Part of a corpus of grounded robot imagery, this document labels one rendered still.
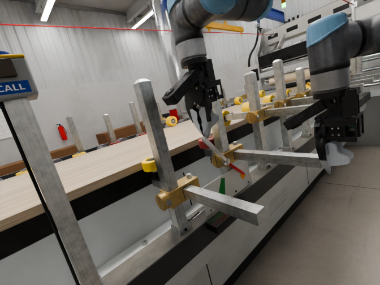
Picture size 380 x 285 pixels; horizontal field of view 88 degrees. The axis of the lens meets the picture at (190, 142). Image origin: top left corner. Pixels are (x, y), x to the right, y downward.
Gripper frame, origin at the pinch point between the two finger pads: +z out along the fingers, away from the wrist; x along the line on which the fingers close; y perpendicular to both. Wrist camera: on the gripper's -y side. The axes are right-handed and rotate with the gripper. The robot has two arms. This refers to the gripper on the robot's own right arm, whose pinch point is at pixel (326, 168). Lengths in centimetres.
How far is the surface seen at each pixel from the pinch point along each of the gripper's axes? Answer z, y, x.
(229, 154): -3.1, -28.7, -3.4
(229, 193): 10.3, -28.8, -7.4
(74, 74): -195, -758, 128
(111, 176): -7, -50, -39
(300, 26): -87, -103, 278
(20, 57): -39, -28, -52
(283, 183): 28, -31, 36
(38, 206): -7, -50, -59
